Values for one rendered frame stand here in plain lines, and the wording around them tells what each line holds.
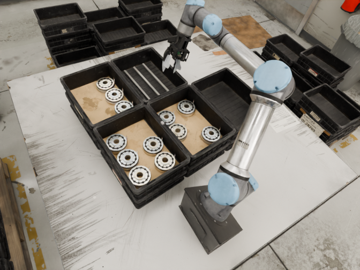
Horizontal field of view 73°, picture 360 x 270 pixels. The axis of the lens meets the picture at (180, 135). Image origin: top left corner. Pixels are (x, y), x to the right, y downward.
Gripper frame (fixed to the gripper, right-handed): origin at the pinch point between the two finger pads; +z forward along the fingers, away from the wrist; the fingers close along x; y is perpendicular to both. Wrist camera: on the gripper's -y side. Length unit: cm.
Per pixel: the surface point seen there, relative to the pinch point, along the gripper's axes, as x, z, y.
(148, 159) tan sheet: -11.5, 34.5, 30.5
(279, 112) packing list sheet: 85, 12, 16
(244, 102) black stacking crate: 53, 9, 11
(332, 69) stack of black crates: 190, -11, -28
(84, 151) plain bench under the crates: -35, 53, 6
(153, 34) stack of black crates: 53, 33, -139
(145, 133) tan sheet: -8.6, 31.0, 15.3
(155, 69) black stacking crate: 9.6, 17.2, -31.4
